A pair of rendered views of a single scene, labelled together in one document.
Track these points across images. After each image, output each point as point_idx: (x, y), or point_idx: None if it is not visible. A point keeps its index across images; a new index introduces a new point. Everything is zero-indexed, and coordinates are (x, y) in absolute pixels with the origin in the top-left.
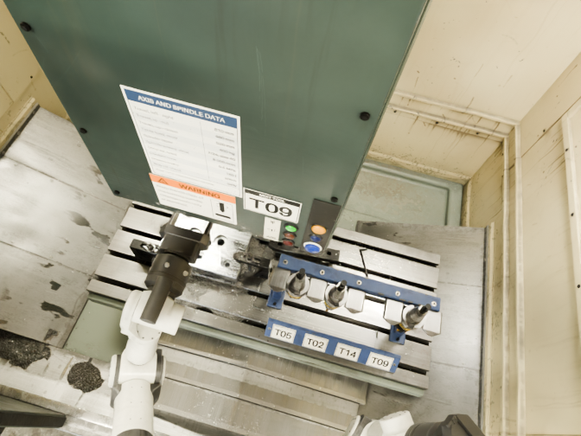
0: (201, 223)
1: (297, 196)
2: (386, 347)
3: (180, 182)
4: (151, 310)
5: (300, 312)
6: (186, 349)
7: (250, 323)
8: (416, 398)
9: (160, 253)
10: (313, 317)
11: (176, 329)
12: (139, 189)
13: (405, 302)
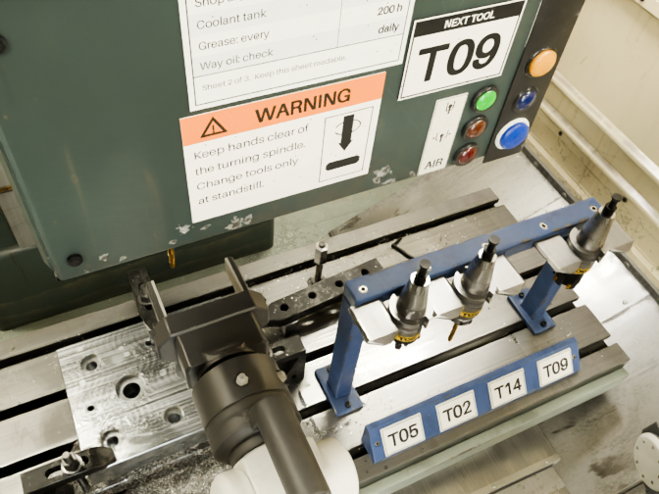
0: (129, 363)
1: None
2: (538, 346)
3: (260, 104)
4: (307, 469)
5: (393, 388)
6: None
7: None
8: (612, 393)
9: (206, 373)
10: (416, 380)
11: (358, 483)
12: (141, 207)
13: (561, 231)
